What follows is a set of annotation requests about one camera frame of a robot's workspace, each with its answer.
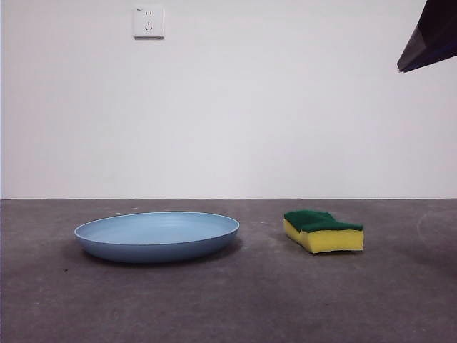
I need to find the blue round plate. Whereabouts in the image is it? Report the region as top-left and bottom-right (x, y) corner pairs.
(74, 211), (240, 264)

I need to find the white wall socket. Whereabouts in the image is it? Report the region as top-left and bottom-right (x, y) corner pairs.
(134, 6), (166, 40)

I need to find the yellow sponge with green pad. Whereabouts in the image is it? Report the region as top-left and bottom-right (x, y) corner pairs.
(283, 209), (365, 255)

